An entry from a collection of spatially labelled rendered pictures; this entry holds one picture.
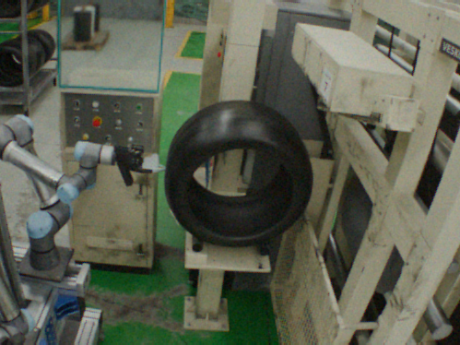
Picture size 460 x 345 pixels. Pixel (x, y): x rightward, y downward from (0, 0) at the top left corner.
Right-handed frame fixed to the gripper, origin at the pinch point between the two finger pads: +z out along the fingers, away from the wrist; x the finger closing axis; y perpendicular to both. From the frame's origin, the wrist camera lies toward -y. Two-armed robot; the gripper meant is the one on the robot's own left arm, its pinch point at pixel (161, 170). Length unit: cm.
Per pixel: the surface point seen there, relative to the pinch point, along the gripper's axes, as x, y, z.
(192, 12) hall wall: 908, -84, 4
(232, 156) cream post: 26.8, -2.5, 30.3
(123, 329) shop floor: 16, -121, -9
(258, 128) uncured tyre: -9.4, 28.2, 30.2
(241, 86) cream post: 26.6, 30.8, 26.2
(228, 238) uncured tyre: -12.1, -18.9, 29.9
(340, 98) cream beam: -35, 53, 45
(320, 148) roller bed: 39, 5, 74
